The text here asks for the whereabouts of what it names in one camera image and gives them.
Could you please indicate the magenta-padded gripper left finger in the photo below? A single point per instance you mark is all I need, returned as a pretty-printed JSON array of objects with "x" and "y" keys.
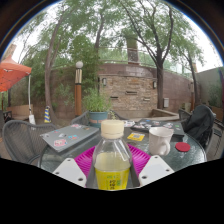
[{"x": 81, "y": 160}]

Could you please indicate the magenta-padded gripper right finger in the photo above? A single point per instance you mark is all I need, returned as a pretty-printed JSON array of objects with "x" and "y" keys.
[{"x": 141, "y": 160}]

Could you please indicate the clear bottle with yellow label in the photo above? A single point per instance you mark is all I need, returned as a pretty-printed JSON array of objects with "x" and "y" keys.
[{"x": 111, "y": 166}]

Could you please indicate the yellow card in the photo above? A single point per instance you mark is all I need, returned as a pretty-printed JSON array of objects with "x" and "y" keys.
[{"x": 136, "y": 136}]

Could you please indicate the white mug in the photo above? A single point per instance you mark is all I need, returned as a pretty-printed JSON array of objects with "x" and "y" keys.
[{"x": 158, "y": 140}]

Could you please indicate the grey laptop with stickers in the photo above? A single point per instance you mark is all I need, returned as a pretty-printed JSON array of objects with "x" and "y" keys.
[{"x": 68, "y": 136}]

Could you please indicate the black laptop with stickers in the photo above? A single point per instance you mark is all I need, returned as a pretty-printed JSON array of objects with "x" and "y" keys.
[{"x": 156, "y": 125}]

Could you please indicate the flat round red coaster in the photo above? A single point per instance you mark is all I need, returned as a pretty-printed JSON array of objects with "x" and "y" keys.
[{"x": 182, "y": 147}]

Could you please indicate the potted plant in teal pot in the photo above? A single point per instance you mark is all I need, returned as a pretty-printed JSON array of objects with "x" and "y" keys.
[{"x": 97, "y": 106}]

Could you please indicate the yellow and blue striped cone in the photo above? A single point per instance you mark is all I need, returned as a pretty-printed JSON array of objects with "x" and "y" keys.
[{"x": 47, "y": 115}]

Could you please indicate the black backpack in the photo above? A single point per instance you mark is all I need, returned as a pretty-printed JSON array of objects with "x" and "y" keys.
[{"x": 200, "y": 121}]

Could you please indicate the green leafy tree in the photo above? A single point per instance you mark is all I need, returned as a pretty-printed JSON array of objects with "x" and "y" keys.
[
  {"x": 98, "y": 36},
  {"x": 160, "y": 86},
  {"x": 50, "y": 90},
  {"x": 193, "y": 80}
]

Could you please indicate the wooden bench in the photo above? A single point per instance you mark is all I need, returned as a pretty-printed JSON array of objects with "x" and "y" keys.
[{"x": 20, "y": 111}]

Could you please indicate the orange parasol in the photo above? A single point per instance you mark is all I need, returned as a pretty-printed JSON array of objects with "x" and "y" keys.
[{"x": 11, "y": 71}]

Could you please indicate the grey wall box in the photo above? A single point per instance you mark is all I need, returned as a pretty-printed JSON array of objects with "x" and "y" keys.
[{"x": 166, "y": 102}]

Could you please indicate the wooden lamp post with globe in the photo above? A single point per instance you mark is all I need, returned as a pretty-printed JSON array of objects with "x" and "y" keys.
[{"x": 78, "y": 93}]

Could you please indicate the wall lamp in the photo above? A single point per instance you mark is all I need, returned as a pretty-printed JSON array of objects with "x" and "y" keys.
[
  {"x": 154, "y": 84},
  {"x": 104, "y": 81}
]

